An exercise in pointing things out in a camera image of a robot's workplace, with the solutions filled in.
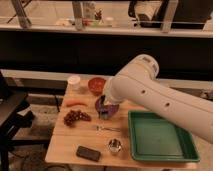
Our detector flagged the black dish brush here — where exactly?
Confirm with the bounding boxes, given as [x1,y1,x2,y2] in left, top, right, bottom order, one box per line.
[99,95,112,120]

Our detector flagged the bunch of red grapes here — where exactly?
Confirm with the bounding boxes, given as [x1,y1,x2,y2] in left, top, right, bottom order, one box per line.
[64,110,91,127]

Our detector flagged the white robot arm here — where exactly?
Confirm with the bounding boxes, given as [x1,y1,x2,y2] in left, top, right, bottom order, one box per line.
[103,54,213,144]

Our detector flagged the orange carrot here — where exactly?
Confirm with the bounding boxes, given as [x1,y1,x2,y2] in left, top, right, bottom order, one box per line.
[66,100,87,107]

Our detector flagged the green plastic tray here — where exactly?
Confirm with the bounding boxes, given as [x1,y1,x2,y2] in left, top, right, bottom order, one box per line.
[128,110,200,162]

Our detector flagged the black rectangular sponge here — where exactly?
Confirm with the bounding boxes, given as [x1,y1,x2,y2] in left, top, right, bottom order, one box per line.
[76,146,101,162]

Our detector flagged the red bowl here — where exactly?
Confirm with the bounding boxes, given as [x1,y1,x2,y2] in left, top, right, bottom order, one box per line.
[88,77,106,96]

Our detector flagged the white plastic cup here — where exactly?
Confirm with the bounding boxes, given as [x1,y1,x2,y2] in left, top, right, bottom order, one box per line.
[67,75,81,90]

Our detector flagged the metal fork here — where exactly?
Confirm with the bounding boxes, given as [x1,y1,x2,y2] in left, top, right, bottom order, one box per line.
[92,125,121,132]

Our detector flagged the small metal cup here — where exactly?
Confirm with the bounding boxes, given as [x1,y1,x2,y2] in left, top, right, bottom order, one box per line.
[108,139,122,155]

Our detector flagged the purple bowl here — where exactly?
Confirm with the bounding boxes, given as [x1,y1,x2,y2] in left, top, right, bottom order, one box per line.
[95,96,119,120]

